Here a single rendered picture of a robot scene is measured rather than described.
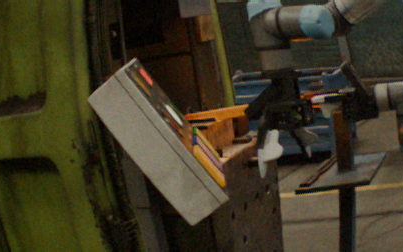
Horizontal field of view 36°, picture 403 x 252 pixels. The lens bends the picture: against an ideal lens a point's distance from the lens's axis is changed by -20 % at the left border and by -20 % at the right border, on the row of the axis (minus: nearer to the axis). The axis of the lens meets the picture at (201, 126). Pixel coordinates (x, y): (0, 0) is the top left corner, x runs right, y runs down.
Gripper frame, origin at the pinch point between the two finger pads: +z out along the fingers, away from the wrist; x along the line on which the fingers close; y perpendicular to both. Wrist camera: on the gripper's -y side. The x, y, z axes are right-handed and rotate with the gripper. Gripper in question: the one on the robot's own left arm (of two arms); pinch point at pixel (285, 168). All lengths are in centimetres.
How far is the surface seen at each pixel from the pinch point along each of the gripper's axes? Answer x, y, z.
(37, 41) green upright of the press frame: -26, -54, -37
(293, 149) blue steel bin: 310, -292, 79
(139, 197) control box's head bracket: -29.3, -10.0, -1.5
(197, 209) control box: -31.2, 9.0, -1.6
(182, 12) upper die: 11, -38, -35
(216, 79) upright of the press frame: 47, -70, -13
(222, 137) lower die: 21.6, -42.6, -1.0
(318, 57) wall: 671, -551, 41
